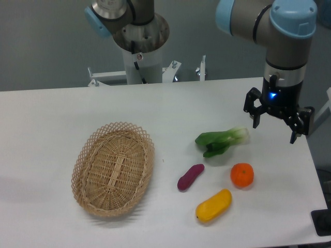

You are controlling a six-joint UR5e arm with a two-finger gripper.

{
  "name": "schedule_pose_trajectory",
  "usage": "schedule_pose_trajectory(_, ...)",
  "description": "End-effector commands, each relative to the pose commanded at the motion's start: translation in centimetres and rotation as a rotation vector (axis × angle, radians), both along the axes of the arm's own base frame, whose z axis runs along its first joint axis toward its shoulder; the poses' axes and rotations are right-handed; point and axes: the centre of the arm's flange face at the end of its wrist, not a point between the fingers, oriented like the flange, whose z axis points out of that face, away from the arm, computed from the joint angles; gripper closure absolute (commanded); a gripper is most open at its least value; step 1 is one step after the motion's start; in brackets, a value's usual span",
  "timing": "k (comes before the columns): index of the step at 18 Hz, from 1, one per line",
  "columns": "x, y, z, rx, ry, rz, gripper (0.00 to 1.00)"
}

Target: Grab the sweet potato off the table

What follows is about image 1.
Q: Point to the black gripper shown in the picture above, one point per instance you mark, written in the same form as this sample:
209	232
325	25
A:
280	102

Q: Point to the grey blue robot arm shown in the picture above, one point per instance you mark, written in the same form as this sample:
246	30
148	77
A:
284	28

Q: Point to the purple sweet potato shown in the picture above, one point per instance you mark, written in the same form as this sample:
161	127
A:
188	178

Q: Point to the green bok choy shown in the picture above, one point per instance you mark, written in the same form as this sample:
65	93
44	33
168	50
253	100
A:
218	142

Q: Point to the orange tangerine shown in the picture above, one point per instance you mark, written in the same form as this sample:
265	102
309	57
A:
242	175

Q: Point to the yellow mango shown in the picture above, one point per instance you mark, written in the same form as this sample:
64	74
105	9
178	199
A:
214	206

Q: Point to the black device at table edge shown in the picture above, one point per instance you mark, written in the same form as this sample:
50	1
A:
321	221

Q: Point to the oval wicker basket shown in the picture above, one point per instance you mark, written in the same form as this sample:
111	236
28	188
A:
113	169

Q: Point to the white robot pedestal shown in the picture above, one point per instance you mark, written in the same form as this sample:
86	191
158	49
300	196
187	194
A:
143	68

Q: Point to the white metal mounting frame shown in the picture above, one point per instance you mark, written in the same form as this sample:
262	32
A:
168	74

